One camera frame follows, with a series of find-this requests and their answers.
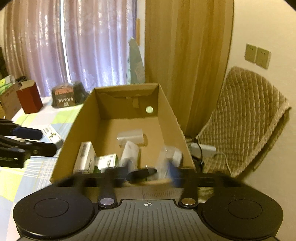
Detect white ointment box with bird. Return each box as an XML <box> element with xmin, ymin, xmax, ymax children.
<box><xmin>43</xmin><ymin>125</ymin><xmax>64</xmax><ymax>149</ymax></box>

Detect green white mouthwash box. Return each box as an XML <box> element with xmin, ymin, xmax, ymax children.
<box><xmin>94</xmin><ymin>154</ymin><xmax>118</xmax><ymax>173</ymax></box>

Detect black item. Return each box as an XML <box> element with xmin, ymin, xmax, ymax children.
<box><xmin>131</xmin><ymin>146</ymin><xmax>183</xmax><ymax>183</ymax></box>

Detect white medicine tablet box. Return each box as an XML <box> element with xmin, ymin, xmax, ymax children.
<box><xmin>73</xmin><ymin>142</ymin><xmax>96</xmax><ymax>173</ymax></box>

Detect white remote control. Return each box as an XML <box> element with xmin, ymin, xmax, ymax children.
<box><xmin>119</xmin><ymin>141</ymin><xmax>140</xmax><ymax>170</ymax></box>

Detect clear plastic measuring cup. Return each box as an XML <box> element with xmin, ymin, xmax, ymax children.
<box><xmin>117</xmin><ymin>128</ymin><xmax>147</xmax><ymax>147</ymax></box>

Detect brown cardboard box stack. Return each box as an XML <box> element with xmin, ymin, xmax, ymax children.
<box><xmin>1</xmin><ymin>83</ymin><xmax>22</xmax><ymax>120</ymax></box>

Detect dark red paper bag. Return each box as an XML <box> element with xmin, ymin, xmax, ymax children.
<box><xmin>16</xmin><ymin>80</ymin><xmax>43</xmax><ymax>114</ymax></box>

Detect white power strip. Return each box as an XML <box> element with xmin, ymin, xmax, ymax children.
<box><xmin>189</xmin><ymin>143</ymin><xmax>217</xmax><ymax>158</ymax></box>

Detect black Honglu food container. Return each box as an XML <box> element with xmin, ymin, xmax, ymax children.
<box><xmin>51</xmin><ymin>81</ymin><xmax>89</xmax><ymax>108</ymax></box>

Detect large open cardboard box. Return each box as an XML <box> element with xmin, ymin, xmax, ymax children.
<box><xmin>50</xmin><ymin>83</ymin><xmax>194</xmax><ymax>183</ymax></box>

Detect purple curtain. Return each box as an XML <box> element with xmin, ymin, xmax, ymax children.
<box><xmin>1</xmin><ymin>1</ymin><xmax>137</xmax><ymax>96</ymax></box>

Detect quilted beige chair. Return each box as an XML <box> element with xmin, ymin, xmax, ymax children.
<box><xmin>198</xmin><ymin>66</ymin><xmax>291</xmax><ymax>177</ymax></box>

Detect green white snack bag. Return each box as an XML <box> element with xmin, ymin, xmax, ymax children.
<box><xmin>126</xmin><ymin>38</ymin><xmax>145</xmax><ymax>84</ymax></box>

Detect golden brown curtain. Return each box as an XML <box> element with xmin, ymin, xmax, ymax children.
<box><xmin>144</xmin><ymin>0</ymin><xmax>234</xmax><ymax>136</ymax></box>

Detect beige wall socket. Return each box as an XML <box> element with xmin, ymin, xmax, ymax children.
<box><xmin>244</xmin><ymin>44</ymin><xmax>271</xmax><ymax>69</ymax></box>

